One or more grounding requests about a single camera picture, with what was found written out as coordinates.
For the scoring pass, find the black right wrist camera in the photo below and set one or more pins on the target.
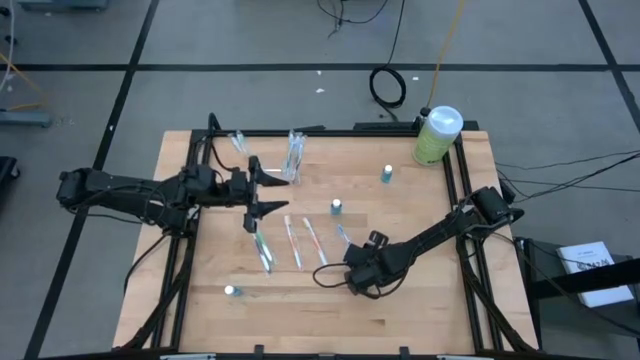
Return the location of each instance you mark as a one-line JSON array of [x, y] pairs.
[[357, 255]]

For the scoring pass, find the grey stand base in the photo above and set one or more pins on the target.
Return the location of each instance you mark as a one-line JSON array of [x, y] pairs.
[[25, 119]]

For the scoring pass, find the black cart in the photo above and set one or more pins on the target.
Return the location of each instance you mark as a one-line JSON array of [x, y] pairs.
[[575, 285]]

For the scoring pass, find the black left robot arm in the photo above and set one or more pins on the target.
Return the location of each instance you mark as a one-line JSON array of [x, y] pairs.
[[115, 187]]

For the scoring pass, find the black floor object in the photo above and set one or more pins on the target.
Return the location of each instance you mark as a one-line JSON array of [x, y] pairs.
[[7, 170]]

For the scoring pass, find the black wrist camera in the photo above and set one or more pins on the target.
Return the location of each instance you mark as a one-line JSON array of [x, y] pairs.
[[357, 255], [197, 177]]

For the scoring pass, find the blue mouthwash bottle white cap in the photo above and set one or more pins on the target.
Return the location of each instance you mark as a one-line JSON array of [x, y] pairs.
[[235, 291], [336, 206], [387, 174]]

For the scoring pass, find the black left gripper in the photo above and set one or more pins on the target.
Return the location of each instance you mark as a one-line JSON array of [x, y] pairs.
[[235, 187]]

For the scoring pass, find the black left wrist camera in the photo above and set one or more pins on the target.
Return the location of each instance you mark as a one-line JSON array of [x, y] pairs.
[[197, 177]]

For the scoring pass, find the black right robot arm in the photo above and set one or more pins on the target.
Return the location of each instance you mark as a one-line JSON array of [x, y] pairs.
[[440, 230]]

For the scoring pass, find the black aluminium rig frame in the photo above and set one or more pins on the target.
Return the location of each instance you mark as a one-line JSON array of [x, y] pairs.
[[325, 133]]

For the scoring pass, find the white booklet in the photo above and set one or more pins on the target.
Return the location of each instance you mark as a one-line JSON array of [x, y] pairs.
[[590, 270]]

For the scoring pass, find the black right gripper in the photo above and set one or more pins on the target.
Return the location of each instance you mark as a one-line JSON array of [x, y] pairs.
[[377, 272]]

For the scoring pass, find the green disinfecting wipes canister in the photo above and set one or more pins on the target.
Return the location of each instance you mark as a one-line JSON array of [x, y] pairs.
[[439, 135]]

